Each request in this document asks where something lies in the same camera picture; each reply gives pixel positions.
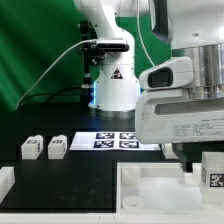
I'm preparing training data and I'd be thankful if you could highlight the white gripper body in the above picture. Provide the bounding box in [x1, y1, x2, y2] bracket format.
[135, 89, 224, 144]

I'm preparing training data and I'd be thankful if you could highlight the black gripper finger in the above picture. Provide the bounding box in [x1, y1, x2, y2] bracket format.
[172, 143, 193, 173]

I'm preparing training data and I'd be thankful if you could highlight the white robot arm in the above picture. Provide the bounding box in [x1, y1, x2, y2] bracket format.
[73, 0, 224, 144]

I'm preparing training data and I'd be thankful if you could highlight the white sheet with markers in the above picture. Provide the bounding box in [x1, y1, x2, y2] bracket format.
[70, 132, 160, 151]

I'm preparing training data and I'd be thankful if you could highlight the white square table top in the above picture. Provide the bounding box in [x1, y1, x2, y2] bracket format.
[115, 162, 224, 215]

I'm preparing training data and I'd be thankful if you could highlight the white obstacle fixture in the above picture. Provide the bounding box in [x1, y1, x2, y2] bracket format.
[0, 167, 15, 204]

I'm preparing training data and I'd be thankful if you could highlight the black cable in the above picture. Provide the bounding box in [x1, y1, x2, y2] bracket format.
[16, 85, 92, 108]

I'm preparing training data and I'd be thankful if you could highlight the black camera stand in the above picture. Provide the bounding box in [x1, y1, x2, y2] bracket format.
[79, 20, 105, 87]

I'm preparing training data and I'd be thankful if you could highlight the grey cable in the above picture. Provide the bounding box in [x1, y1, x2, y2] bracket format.
[15, 39, 98, 110]

